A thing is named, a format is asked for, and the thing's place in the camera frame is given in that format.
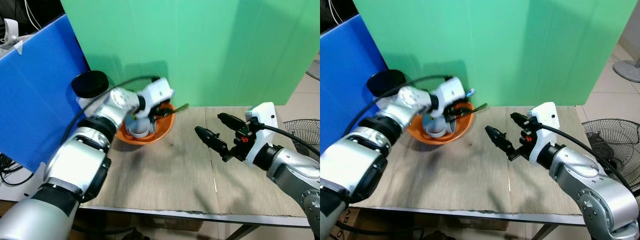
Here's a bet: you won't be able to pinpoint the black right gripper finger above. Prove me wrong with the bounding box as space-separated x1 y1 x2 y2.
510 112 534 130
485 125 516 154
217 113 249 130
194 126 230 157

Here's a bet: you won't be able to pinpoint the green spoon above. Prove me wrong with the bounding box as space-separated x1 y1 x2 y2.
449 103 488 123
154 103 190 123

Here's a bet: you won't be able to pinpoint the grey cup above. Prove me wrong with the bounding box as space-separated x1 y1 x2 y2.
125 116 157 138
421 114 457 138

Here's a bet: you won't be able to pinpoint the orange bowl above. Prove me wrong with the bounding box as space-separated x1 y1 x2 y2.
406 101 474 146
117 102 176 146

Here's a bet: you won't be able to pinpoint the green board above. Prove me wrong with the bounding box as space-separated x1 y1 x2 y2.
60 0 321 108
352 0 630 108

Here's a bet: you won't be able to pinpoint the brown cardboard box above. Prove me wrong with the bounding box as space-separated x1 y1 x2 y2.
137 214 205 232
452 215 511 232

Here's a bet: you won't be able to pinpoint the grey round fan base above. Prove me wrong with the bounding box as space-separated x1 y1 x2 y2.
612 59 640 84
305 60 321 82

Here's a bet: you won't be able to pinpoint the blue board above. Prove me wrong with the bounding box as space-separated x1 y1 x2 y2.
320 13 388 151
0 13 93 173

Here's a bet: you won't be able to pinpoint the white device with tape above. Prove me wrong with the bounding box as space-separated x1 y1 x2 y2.
0 19 23 55

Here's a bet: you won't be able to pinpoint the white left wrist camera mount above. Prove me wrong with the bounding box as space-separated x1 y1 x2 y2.
136 76 176 120
431 76 476 121

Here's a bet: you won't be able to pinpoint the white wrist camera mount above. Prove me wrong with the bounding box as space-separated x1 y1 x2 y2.
431 76 476 121
527 101 558 167
136 76 176 120
244 102 279 168

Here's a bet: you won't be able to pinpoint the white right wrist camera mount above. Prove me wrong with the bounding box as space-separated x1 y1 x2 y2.
527 101 558 167
244 102 279 168

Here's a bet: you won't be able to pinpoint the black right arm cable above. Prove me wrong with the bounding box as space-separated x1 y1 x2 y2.
536 122 636 193
252 122 321 157

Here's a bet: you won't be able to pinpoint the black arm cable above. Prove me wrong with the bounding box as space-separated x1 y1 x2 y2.
356 74 453 136
252 122 321 157
60 75 161 148
536 122 636 193

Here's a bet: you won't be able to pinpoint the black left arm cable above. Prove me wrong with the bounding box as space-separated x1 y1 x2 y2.
356 74 453 136
60 75 161 148

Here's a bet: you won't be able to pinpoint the black wire fan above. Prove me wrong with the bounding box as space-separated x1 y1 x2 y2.
282 118 321 156
581 118 640 193

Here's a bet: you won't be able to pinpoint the grey metal table frame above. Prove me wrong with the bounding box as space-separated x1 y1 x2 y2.
75 202 311 240
350 200 591 240

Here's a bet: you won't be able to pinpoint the black floor cables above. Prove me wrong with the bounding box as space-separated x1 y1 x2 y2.
0 152 38 188

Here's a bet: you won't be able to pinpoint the white hanging cables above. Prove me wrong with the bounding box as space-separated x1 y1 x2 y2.
327 0 346 26
24 0 42 31

